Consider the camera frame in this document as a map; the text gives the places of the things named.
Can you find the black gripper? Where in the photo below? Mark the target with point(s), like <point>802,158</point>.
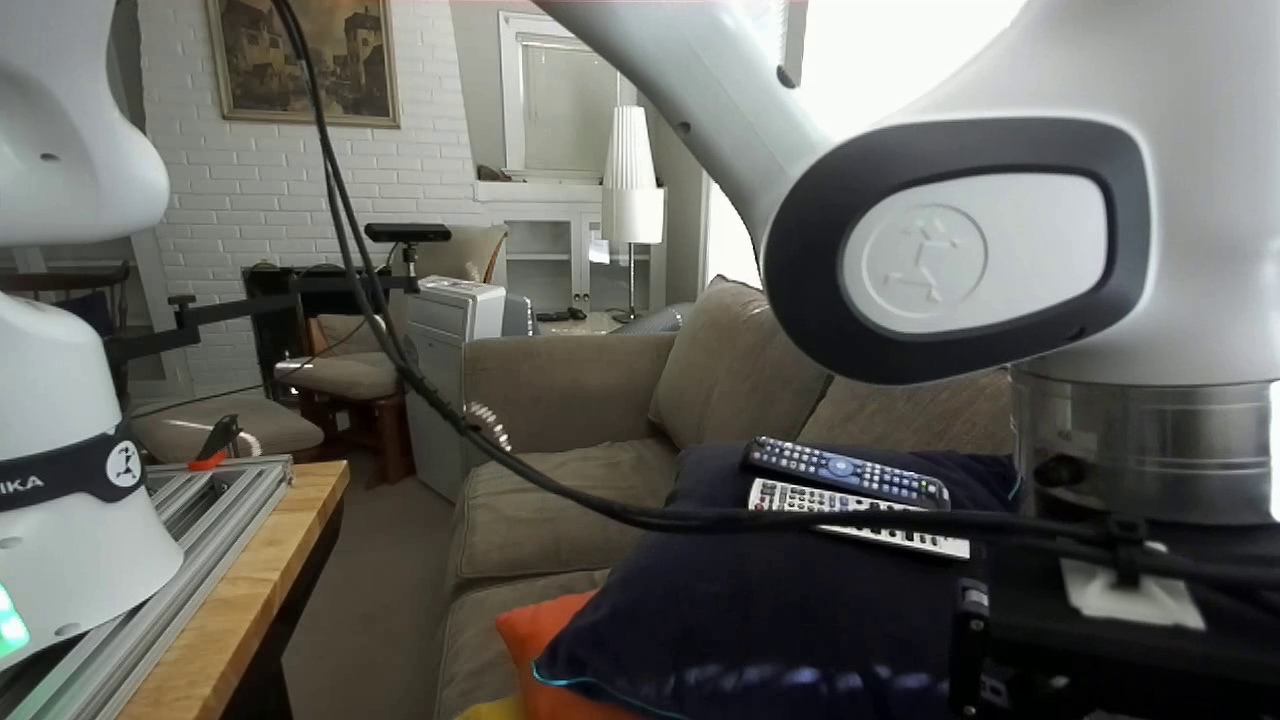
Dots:
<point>1122,685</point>

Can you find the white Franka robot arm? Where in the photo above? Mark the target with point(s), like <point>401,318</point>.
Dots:
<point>1174,83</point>

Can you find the large dark navy pillow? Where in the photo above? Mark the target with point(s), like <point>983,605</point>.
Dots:
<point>744,612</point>

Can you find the orange pillow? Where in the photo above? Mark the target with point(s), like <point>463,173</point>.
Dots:
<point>535,640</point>

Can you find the grey-green fabric sofa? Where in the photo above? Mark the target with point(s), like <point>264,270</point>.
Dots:
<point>574,387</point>

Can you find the yellow pillow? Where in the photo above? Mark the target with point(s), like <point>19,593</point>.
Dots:
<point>492,709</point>

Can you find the white remote control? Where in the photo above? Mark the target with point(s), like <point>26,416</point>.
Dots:
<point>906,544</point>

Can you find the black remote control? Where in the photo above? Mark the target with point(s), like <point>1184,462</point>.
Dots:
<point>855,472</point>

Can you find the white floor lamp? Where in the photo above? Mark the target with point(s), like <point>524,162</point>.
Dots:
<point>630,200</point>

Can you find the white air purifier box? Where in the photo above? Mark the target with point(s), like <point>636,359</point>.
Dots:
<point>454,345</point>

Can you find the beige cushioned armchair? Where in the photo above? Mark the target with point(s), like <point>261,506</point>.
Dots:
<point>346,372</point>

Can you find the white framed mirror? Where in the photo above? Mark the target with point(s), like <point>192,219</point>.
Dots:
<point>513,95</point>

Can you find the wooden table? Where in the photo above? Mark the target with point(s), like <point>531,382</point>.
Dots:
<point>241,603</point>

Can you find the beige ottoman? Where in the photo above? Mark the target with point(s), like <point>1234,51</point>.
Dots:
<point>264,425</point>

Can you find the red clamp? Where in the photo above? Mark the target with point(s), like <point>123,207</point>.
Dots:
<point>215,443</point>

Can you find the black table leg frame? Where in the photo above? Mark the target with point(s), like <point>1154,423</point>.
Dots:
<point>286,655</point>

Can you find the black stereo camera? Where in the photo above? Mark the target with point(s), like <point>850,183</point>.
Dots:
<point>406,234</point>

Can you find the black camera boom pole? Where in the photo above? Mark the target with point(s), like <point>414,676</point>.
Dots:
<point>226,311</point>

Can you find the framed wall painting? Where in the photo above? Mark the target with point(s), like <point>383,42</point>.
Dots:
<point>302,61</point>

